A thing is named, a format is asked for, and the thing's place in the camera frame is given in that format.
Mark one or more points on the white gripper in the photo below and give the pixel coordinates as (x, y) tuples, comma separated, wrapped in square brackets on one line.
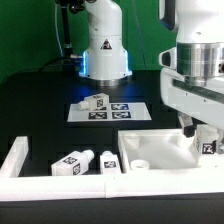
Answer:
[(203, 103)]

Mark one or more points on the white square tabletop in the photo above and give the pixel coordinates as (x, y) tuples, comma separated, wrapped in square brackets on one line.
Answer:
[(162, 148)]

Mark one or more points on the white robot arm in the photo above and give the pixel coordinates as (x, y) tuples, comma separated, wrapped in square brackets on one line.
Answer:
[(192, 75)]

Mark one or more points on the white marker sheet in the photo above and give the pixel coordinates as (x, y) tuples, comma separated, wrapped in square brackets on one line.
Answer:
[(113, 112)]

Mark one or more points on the white U-shaped fence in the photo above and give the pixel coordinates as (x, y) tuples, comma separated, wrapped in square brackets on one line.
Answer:
[(140, 182)]

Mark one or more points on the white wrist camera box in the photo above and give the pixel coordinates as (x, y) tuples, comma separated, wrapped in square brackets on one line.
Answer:
[(168, 58)]

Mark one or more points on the black camera stand pole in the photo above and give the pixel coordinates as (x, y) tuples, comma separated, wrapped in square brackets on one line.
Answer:
[(73, 6)]

